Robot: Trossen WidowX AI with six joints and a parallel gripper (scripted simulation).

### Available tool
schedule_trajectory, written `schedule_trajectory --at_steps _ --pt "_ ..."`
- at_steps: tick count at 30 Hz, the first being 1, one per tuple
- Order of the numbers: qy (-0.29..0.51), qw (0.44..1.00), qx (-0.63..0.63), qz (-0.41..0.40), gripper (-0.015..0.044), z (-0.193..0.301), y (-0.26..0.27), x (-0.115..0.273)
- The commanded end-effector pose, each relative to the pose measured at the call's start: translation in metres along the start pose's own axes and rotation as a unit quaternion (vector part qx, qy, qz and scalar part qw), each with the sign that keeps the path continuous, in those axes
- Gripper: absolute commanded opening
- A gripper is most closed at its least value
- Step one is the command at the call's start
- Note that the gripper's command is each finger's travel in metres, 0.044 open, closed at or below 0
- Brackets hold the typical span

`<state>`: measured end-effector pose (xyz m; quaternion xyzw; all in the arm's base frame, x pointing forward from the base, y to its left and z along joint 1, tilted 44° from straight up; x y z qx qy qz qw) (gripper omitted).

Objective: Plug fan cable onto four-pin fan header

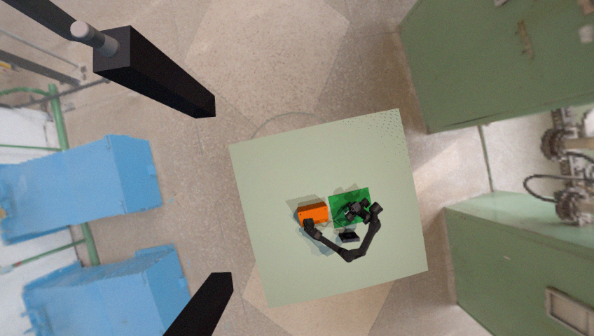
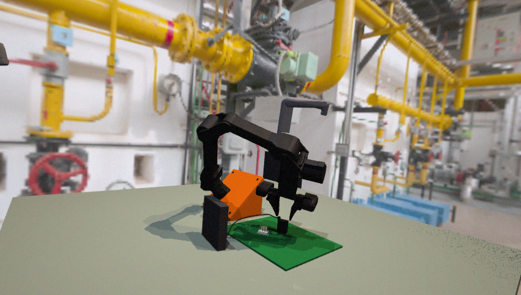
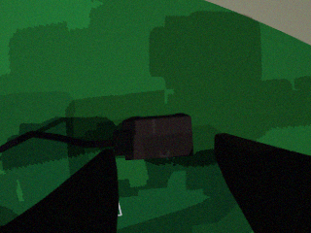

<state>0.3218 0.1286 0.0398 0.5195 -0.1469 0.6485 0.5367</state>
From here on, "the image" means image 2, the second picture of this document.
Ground green circuit board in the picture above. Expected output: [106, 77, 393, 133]
[227, 216, 342, 271]

